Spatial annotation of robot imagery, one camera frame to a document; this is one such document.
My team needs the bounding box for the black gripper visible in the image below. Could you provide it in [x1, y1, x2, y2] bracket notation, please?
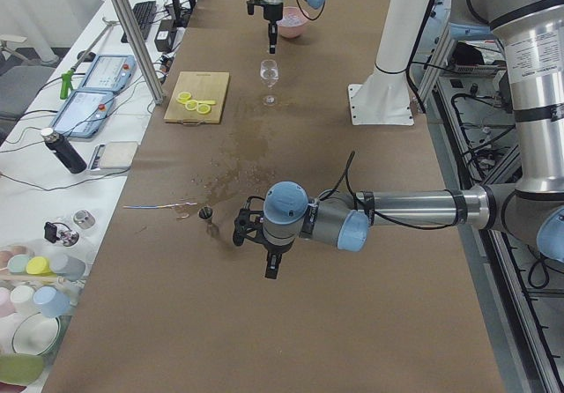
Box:
[263, 3, 282, 55]
[264, 241, 293, 279]

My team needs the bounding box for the steel double jigger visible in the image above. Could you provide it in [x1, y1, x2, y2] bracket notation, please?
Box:
[198, 206, 219, 238]

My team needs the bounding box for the pile of clear ice cubes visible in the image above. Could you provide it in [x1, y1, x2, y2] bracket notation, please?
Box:
[279, 13, 306, 28]

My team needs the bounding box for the clear wine glass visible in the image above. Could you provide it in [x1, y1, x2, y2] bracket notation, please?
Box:
[259, 59, 279, 106]

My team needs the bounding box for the pink bowl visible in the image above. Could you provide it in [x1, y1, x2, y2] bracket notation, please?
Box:
[278, 6, 308, 39]

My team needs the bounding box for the bamboo cutting board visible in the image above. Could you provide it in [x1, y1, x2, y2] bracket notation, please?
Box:
[164, 71, 230, 124]

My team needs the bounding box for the black power adapter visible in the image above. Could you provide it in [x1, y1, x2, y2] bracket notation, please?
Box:
[154, 19, 177, 53]

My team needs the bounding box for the middle lemon slice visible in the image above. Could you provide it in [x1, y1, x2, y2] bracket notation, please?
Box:
[184, 100, 198, 111]

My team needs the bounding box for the far lemon slice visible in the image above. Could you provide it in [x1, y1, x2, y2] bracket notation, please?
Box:
[176, 92, 192, 104]

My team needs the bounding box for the black keyboard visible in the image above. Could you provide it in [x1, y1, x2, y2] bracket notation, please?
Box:
[132, 1, 157, 41]

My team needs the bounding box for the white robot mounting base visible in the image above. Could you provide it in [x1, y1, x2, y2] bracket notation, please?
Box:
[349, 0, 434, 125]

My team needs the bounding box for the upper teach pendant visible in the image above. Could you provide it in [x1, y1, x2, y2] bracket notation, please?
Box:
[79, 55, 137, 93]

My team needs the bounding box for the teach pendant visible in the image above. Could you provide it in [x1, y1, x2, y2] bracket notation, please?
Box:
[50, 90, 115, 140]
[79, 55, 137, 93]

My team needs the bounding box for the kitchen scale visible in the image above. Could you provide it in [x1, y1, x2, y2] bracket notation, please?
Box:
[87, 141, 138, 174]

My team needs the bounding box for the steel weight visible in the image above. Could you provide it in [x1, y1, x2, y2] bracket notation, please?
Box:
[72, 210, 96, 230]

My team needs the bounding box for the grey cup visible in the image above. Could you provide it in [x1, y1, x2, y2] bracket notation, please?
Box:
[49, 253, 86, 281]

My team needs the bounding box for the lower teach pendant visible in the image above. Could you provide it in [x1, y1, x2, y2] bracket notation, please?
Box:
[50, 90, 115, 140]

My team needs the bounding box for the light blue cup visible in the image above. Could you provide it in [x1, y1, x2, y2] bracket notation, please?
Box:
[33, 285, 71, 318]

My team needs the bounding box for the yellow cup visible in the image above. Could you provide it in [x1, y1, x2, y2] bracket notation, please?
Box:
[26, 256, 54, 277]

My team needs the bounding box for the black water bottle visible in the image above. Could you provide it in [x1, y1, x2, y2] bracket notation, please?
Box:
[40, 127, 87, 174]

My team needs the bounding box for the white cup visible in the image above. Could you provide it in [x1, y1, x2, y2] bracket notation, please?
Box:
[10, 285, 39, 316]

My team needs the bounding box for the mint cup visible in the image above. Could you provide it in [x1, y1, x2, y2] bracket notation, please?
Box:
[7, 254, 32, 275]

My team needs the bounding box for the green bowl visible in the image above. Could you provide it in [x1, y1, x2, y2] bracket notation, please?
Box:
[1, 353, 45, 386]

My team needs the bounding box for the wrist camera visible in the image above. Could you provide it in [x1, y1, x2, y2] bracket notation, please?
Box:
[246, 0, 264, 15]
[233, 196, 266, 247]

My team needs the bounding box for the lemon slice near handle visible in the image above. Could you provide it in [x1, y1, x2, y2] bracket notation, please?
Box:
[196, 104, 212, 115]

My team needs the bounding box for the aluminium frame post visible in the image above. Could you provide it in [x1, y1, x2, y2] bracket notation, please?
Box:
[111, 0, 164, 105]

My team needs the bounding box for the green handled grabber tool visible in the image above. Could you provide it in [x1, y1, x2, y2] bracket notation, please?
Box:
[59, 17, 120, 100]

